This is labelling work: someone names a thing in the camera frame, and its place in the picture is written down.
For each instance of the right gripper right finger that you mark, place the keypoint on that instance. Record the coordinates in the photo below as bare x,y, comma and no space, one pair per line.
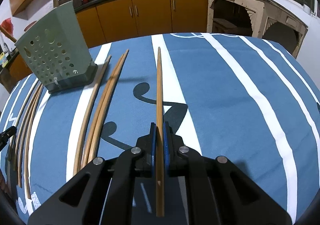
173,163

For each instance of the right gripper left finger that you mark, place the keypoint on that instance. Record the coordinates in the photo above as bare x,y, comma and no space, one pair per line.
145,165

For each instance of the wooden chopstick group two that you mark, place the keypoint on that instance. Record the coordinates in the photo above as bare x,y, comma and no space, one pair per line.
91,129

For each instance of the wooden chopstick group one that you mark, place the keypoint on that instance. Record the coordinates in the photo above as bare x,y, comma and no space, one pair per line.
83,130

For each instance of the orange lower kitchen cabinets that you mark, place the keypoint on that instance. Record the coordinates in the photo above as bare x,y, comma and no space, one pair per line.
116,20

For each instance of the yellow detergent bottle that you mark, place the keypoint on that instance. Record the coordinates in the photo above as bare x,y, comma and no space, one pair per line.
3,60

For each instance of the blue white striped tablecloth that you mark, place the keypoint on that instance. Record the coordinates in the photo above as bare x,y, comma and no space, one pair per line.
243,98

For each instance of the green perforated utensil holder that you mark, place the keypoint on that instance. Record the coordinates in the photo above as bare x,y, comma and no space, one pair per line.
56,52

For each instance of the cream wooden side table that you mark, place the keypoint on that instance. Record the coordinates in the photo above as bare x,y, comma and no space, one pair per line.
263,14

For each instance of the red plastic bag on wall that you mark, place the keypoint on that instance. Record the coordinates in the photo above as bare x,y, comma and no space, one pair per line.
8,25

